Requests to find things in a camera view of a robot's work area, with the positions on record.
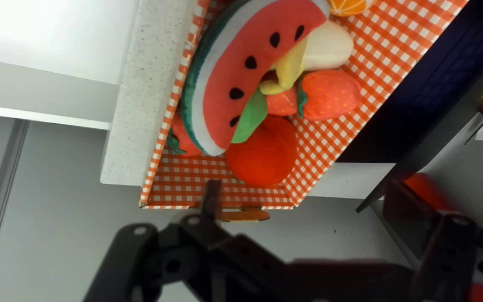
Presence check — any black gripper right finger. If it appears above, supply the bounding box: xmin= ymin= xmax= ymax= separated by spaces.
xmin=383 ymin=180 xmax=483 ymax=302

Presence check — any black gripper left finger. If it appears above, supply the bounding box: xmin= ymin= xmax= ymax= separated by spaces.
xmin=85 ymin=179 xmax=289 ymax=302

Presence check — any plush watermelon slice toy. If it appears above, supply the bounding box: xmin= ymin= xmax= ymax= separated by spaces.
xmin=182 ymin=0 xmax=333 ymax=160

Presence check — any red round plush toy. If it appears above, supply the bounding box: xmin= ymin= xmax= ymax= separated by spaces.
xmin=225 ymin=117 xmax=301 ymax=190

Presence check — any green plush toy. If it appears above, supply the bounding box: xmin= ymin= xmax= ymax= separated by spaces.
xmin=230 ymin=90 xmax=271 ymax=145

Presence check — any orange checkered cardboard basket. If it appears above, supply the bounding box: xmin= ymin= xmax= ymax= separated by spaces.
xmin=140 ymin=0 xmax=470 ymax=226

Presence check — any orange-red plush strawberry toy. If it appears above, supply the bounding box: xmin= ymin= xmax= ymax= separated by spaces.
xmin=266 ymin=70 xmax=365 ymax=123

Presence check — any yellow plush fruit slice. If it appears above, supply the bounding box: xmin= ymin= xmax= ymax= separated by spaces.
xmin=259 ymin=38 xmax=313 ymax=98

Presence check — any pale yellow plush fruit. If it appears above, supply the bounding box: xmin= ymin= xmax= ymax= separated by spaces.
xmin=301 ymin=23 xmax=356 ymax=73

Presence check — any orange plush citrus slice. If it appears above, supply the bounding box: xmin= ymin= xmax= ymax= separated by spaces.
xmin=328 ymin=0 xmax=370 ymax=19

